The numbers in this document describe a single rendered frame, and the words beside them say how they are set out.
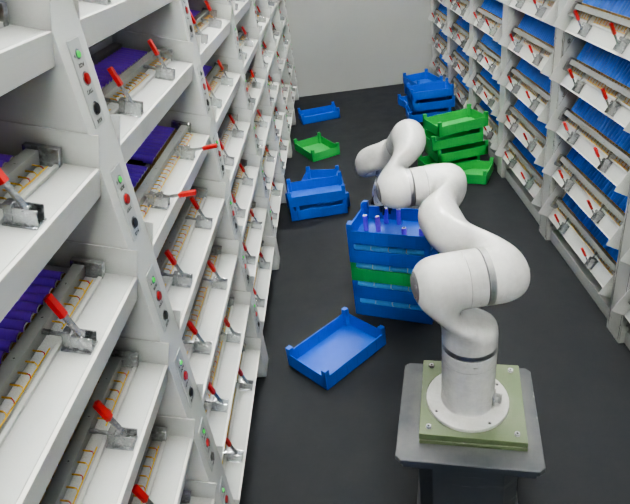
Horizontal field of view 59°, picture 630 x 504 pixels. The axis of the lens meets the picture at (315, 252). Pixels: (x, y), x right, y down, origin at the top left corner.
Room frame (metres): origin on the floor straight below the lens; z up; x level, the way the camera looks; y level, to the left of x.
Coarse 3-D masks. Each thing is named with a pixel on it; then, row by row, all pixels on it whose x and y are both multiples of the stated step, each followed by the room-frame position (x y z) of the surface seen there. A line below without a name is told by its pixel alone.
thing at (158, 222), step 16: (176, 112) 1.49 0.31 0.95; (176, 128) 1.48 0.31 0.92; (192, 128) 1.49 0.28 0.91; (208, 128) 1.49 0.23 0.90; (192, 144) 1.40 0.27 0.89; (208, 144) 1.48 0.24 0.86; (176, 160) 1.29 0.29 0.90; (176, 176) 1.20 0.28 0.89; (192, 176) 1.26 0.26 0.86; (176, 192) 1.12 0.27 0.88; (176, 208) 1.08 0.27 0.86; (160, 224) 0.97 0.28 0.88; (160, 240) 0.95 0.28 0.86
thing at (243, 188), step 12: (252, 156) 2.19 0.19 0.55; (240, 168) 2.12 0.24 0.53; (252, 168) 2.17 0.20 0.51; (240, 180) 2.04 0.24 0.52; (252, 180) 2.00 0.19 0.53; (240, 192) 1.93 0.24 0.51; (252, 192) 1.94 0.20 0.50; (240, 204) 1.83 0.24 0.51; (240, 216) 1.73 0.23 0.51; (240, 228) 1.58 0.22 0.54
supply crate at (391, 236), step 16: (368, 208) 1.93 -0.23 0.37; (400, 208) 1.88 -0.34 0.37; (352, 224) 1.78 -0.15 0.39; (368, 224) 1.88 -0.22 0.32; (384, 224) 1.87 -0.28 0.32; (416, 224) 1.83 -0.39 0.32; (352, 240) 1.76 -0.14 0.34; (368, 240) 1.73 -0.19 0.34; (384, 240) 1.71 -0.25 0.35; (400, 240) 1.68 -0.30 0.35; (416, 240) 1.65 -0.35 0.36
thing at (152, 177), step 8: (184, 128) 1.45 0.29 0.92; (176, 136) 1.38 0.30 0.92; (184, 136) 1.43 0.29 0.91; (168, 144) 1.32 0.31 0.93; (176, 144) 1.34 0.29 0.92; (168, 152) 1.27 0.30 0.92; (160, 160) 1.22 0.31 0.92; (168, 160) 1.25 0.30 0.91; (152, 168) 1.17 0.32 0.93; (160, 168) 1.18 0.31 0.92; (152, 176) 1.13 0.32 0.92; (160, 176) 1.16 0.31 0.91; (144, 184) 1.09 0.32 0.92; (152, 184) 1.11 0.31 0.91; (136, 192) 1.05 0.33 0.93; (144, 192) 1.05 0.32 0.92; (144, 200) 1.05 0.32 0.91; (144, 216) 0.98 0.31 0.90
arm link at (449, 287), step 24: (432, 264) 0.92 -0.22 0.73; (456, 264) 0.91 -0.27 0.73; (480, 264) 0.90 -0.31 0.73; (432, 288) 0.88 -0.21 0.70; (456, 288) 0.88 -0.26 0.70; (480, 288) 0.88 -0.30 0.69; (432, 312) 0.88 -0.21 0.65; (456, 312) 0.88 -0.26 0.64; (480, 312) 0.95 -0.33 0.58; (456, 336) 0.89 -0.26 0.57; (480, 336) 0.89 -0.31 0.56; (480, 360) 0.88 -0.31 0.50
